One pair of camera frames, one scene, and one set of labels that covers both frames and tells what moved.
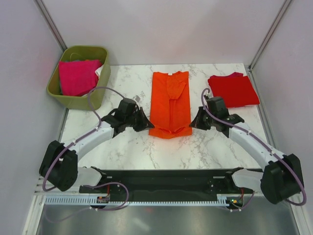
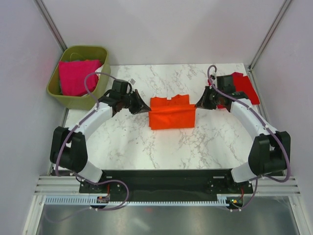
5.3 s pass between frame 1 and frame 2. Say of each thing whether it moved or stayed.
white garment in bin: stayed
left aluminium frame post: stayed
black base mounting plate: stayed
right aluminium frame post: stayed
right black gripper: moved
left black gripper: moved
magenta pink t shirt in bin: stayed
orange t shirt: moved
